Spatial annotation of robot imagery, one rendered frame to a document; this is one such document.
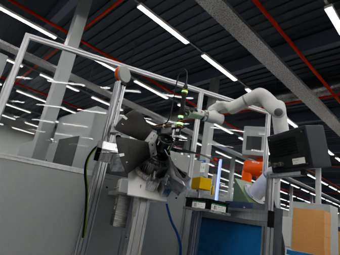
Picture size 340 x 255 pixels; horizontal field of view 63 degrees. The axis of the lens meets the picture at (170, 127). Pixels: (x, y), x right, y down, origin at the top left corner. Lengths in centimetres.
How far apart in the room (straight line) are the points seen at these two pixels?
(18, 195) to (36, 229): 30
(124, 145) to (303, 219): 854
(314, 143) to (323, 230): 830
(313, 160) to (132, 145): 98
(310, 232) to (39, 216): 833
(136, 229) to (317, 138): 118
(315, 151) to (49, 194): 192
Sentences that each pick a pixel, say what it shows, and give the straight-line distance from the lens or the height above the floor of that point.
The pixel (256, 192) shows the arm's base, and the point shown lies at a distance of 221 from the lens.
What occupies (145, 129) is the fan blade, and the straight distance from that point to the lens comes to 189.
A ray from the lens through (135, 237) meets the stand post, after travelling 188.
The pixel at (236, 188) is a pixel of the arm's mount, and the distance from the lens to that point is 224.
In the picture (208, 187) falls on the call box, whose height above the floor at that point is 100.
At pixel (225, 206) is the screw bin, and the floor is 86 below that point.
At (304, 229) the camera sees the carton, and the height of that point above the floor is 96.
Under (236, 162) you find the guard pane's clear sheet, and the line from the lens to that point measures 295.
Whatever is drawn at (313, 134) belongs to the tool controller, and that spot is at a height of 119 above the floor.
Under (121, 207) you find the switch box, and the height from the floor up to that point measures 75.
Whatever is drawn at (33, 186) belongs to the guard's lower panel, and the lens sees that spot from 245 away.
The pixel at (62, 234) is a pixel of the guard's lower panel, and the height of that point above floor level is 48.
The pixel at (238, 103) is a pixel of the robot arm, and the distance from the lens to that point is 200.
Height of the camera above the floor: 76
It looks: 17 degrees up
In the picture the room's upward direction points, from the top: 10 degrees clockwise
